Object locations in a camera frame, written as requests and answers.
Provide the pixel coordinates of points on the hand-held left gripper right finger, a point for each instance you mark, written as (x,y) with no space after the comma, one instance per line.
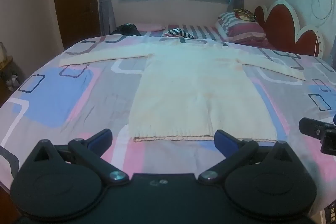
(225,140)

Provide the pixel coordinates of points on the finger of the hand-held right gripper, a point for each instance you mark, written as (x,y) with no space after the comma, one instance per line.
(311,127)

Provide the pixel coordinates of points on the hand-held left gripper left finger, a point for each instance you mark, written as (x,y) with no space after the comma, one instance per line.
(101,138)

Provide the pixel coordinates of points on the white knit sweater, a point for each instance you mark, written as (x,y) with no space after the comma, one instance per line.
(194,98)

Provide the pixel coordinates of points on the patterned pink blue bedsheet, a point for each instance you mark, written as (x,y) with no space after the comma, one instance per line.
(65,87)

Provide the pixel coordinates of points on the dark device with buttons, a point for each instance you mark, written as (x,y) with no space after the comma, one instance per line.
(330,213)

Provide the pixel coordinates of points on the red white headboard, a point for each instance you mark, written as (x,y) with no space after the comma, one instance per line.
(283,27)

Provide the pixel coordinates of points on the striped pillow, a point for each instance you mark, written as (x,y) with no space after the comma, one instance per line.
(244,31)

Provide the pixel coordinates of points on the black bag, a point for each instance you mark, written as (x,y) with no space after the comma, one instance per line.
(127,29)

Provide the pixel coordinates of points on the dark wooden nightstand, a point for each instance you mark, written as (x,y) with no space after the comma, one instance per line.
(6,74)

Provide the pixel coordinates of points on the striped cloth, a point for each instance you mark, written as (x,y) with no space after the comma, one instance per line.
(179,33)

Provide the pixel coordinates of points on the pink pillow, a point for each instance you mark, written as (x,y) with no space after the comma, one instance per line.
(151,26)

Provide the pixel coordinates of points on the floral patterned pillow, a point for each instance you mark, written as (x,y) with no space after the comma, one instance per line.
(245,14)

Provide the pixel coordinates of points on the brown wooden door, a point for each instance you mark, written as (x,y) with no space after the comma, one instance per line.
(76,1)

